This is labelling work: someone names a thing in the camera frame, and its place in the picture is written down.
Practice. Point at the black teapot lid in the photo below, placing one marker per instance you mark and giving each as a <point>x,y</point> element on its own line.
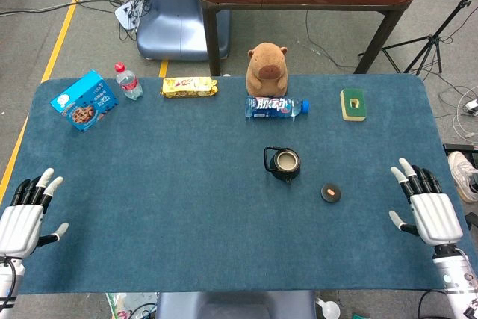
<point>330,192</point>

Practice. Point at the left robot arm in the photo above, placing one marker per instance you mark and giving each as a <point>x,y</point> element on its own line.
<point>7,281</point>

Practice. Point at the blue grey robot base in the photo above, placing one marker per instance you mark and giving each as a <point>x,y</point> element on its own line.
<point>175,12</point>

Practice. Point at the blue robot torso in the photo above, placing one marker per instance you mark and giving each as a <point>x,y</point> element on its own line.
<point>235,305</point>

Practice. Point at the blue drink bottle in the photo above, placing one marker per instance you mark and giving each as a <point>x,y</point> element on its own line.
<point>274,107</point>

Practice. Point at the blue cookie box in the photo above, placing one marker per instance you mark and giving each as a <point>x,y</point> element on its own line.
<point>84,102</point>

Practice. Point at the white plastic scoop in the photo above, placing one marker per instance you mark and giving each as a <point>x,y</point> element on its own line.
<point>328,308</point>

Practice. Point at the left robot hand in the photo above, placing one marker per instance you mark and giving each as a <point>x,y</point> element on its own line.
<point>19,223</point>

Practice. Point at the brown capybara plush toy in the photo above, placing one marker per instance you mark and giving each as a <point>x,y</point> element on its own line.
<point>267,70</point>

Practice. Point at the black foot pedal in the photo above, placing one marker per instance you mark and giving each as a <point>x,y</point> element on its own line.
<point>461,149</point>

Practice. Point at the black teapot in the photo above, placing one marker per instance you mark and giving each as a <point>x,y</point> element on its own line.
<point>284,164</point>

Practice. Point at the white power strip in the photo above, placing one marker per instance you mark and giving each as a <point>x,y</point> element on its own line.
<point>128,12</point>

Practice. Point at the black tripod stand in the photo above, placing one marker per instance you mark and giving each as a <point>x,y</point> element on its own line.
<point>429,35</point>

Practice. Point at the red cap water bottle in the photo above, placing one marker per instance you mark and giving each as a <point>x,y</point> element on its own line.
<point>127,81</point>

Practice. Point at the yellow biscuit packet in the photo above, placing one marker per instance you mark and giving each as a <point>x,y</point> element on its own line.
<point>189,87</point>

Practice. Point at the white sneaker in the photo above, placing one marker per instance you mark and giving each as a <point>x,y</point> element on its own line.
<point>463,175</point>

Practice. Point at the blue table mat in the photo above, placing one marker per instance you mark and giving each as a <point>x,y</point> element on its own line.
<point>209,199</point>

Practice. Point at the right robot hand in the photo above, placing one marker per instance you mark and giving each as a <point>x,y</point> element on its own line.
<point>435,218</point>

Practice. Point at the green yellow sponge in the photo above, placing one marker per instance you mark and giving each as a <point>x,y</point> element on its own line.
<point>353,105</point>

